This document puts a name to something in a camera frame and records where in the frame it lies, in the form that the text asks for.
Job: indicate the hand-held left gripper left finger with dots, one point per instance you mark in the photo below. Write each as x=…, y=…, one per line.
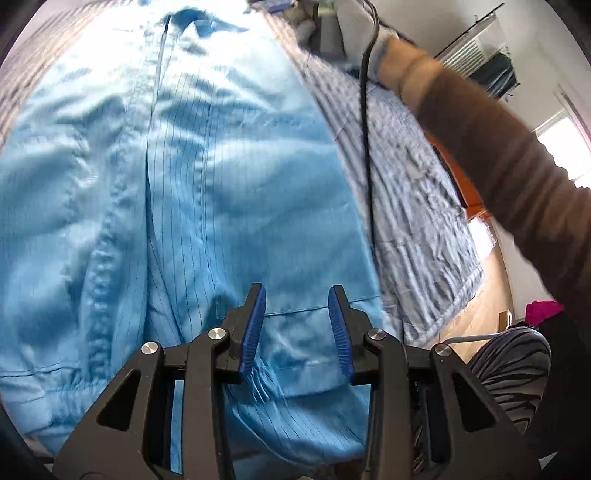
x=254, y=332

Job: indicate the hanging dark clothes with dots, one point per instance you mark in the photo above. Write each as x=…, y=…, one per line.
x=494, y=74

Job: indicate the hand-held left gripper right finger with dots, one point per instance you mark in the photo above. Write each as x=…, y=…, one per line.
x=340, y=337

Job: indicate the grey white striped blanket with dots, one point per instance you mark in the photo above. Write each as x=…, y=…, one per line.
x=415, y=207

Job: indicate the magenta cloth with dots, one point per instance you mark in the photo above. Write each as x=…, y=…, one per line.
x=542, y=311

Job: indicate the person's right forearm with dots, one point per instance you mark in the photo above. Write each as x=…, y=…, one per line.
x=485, y=138

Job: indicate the window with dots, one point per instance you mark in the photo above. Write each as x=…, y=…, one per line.
x=563, y=138

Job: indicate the person's striped trouser leg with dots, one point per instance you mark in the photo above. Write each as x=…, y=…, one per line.
x=508, y=369

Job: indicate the person's right hand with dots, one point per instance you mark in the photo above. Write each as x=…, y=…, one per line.
x=355, y=32

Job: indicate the orange bed frame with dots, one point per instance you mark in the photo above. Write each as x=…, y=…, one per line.
x=466, y=194

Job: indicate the person's dark top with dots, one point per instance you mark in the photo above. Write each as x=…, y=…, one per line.
x=568, y=392

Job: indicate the blue pinstriped work garment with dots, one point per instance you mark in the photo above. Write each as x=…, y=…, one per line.
x=254, y=184

